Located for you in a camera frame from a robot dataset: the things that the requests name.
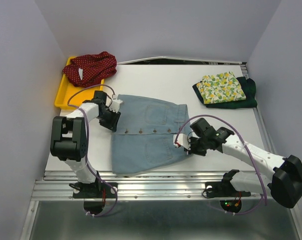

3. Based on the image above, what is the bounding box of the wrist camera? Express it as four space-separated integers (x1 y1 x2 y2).
108 94 123 113
173 134 190 151

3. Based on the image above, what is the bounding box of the yellow plastic tray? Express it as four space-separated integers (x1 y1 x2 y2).
54 56 105 111

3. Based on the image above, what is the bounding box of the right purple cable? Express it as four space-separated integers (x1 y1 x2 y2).
173 114 268 216

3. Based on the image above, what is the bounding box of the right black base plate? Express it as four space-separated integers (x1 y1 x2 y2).
202 181 251 214

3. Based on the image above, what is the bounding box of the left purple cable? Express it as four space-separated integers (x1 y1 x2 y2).
67 84 119 218

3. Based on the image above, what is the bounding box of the dark green skirt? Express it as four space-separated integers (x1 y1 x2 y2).
199 76 257 109

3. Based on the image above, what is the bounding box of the red polka dot skirt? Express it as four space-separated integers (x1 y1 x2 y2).
63 51 117 88

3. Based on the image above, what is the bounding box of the lemon print skirt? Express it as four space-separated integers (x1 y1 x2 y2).
192 71 246 105

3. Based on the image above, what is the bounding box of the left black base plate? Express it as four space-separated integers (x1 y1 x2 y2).
69 182 118 218

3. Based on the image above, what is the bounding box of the light blue denim skirt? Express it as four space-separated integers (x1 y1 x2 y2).
111 94 191 175

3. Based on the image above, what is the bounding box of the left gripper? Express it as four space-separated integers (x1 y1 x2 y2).
96 107 121 132

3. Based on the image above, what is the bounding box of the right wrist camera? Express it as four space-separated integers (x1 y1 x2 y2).
173 134 190 151

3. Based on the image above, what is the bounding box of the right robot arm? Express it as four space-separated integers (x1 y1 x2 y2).
174 115 302 209

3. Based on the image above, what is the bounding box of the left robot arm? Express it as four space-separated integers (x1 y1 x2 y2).
50 91 122 199

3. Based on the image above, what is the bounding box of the aluminium rail frame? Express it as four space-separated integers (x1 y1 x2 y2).
21 64 302 240

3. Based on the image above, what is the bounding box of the purple cable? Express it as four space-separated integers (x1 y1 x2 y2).
173 114 268 216
67 84 119 218

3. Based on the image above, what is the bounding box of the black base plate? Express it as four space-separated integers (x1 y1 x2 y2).
69 182 118 218
202 181 251 214

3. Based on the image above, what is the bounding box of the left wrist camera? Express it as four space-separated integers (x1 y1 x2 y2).
108 94 123 113

